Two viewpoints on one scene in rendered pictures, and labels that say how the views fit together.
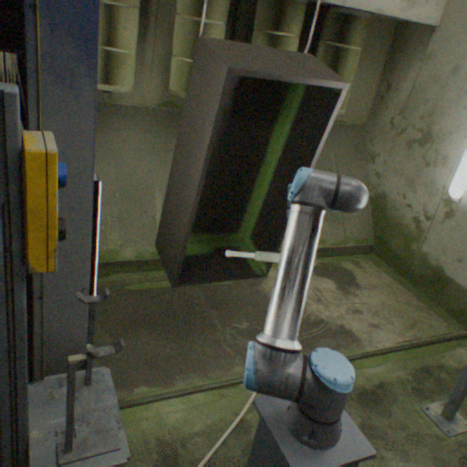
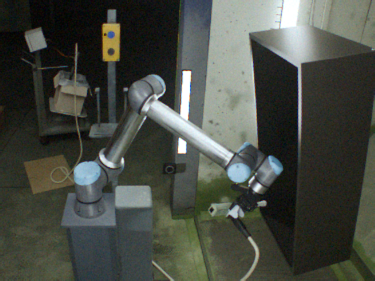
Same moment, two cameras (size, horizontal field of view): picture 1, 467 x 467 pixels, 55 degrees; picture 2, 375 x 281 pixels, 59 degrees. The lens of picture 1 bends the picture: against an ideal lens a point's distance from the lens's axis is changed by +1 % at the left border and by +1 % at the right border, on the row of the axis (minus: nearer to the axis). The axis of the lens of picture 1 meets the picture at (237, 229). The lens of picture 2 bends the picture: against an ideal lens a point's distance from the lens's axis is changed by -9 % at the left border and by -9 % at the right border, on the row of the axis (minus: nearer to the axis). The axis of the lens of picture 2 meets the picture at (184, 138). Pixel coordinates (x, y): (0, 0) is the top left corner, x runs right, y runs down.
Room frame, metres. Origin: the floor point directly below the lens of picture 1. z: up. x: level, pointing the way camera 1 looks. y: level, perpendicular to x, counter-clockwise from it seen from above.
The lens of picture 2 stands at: (2.13, -1.70, 1.92)
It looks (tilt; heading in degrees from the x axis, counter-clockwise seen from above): 27 degrees down; 110
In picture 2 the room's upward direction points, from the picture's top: 4 degrees clockwise
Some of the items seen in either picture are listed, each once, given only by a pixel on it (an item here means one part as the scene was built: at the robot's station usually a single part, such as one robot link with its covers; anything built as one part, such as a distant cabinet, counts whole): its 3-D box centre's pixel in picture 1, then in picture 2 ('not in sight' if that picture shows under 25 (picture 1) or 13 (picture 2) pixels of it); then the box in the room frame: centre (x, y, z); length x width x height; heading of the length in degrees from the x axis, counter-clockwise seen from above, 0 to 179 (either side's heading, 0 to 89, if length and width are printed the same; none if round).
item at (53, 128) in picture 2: not in sight; (57, 85); (-0.54, 1.30, 0.64); 0.73 x 0.50 x 1.27; 43
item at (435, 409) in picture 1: (446, 418); not in sight; (1.94, -1.35, 0.01); 0.20 x 0.20 x 0.01; 29
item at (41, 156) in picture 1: (39, 202); (111, 42); (0.79, 0.39, 1.42); 0.12 x 0.06 x 0.26; 29
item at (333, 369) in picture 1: (324, 382); (88, 180); (1.10, -0.37, 0.83); 0.17 x 0.15 x 0.18; 87
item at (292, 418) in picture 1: (316, 413); (90, 201); (1.10, -0.38, 0.69); 0.19 x 0.19 x 0.10
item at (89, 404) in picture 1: (86, 369); (111, 110); (0.84, 0.31, 0.95); 0.26 x 0.15 x 0.32; 29
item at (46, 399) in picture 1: (76, 419); (112, 130); (0.83, 0.32, 0.78); 0.31 x 0.23 x 0.01; 29
